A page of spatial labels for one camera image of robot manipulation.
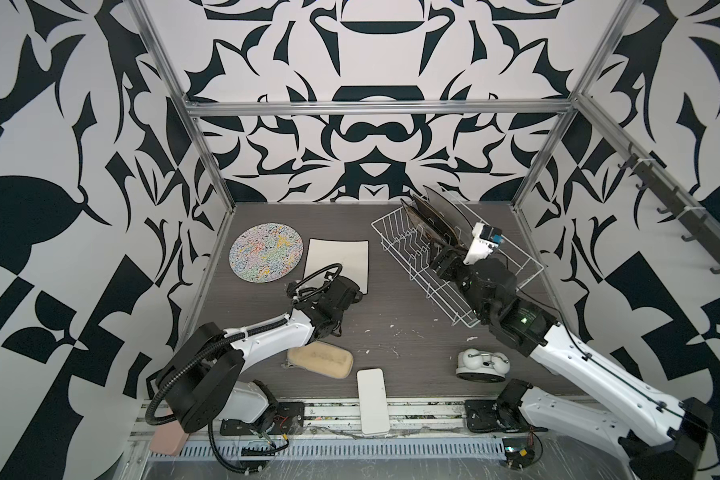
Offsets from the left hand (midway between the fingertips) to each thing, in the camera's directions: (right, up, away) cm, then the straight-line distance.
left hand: (341, 279), depth 87 cm
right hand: (+25, +11, -17) cm, 32 cm away
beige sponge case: (-5, -20, -6) cm, 21 cm away
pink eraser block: (-39, -34, -17) cm, 54 cm away
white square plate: (+3, +5, +16) cm, 17 cm away
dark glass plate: (+38, +21, +18) cm, 46 cm away
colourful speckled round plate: (-27, +7, +18) cm, 33 cm away
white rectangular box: (+9, -29, -16) cm, 35 cm away
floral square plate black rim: (+25, +15, 0) cm, 29 cm away
